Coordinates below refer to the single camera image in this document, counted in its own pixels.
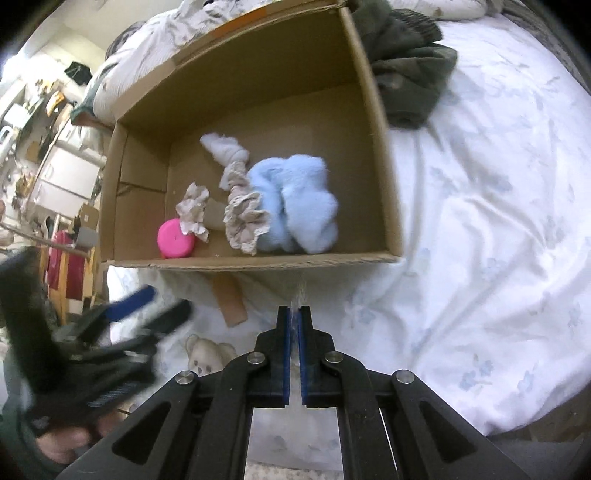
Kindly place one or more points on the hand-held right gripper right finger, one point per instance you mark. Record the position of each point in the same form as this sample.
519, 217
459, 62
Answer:
305, 360

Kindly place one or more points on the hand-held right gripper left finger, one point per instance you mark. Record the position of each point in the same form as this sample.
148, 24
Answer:
285, 360

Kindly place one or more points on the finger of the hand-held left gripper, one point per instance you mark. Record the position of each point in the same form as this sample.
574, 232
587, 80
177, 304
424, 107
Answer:
168, 318
129, 302

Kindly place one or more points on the pink round container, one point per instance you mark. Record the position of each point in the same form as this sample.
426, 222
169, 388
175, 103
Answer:
174, 240

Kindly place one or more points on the beige frilly sock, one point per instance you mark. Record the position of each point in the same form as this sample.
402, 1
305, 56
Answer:
191, 210
247, 221

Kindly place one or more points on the small brown cardboard piece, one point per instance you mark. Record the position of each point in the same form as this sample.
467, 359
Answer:
219, 214

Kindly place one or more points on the light blue fluffy sock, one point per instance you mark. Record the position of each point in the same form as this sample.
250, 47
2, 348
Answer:
295, 203

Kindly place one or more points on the white knotted sock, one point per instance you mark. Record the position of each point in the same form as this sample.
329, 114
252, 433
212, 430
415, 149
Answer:
228, 150

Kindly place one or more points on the brown cardboard box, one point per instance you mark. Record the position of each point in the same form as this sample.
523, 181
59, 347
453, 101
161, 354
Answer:
277, 138

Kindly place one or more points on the person's left hand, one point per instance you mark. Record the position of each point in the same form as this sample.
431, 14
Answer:
69, 441

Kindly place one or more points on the brown cardboard tube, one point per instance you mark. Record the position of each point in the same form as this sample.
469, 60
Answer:
230, 300

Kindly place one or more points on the red hanging clothes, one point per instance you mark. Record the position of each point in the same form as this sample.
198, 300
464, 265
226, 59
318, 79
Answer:
64, 267

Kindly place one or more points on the grey bin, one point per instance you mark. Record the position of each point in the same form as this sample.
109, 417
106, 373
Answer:
87, 239

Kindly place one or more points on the small cardboard floor box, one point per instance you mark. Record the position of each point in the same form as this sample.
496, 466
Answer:
88, 216

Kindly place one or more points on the white floor cabinet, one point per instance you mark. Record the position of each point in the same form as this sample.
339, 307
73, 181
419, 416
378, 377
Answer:
64, 170

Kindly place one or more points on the yellow box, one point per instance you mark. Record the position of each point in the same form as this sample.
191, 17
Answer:
55, 102

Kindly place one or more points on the black hanging garment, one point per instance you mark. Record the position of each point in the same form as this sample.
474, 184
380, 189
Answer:
77, 73

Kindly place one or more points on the bear print quilt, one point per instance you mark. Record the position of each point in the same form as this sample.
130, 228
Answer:
152, 50

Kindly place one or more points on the dark green garment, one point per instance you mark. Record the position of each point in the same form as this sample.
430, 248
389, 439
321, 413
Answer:
406, 69

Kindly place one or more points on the patterned knit blanket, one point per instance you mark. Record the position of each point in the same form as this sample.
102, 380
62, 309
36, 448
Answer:
554, 37

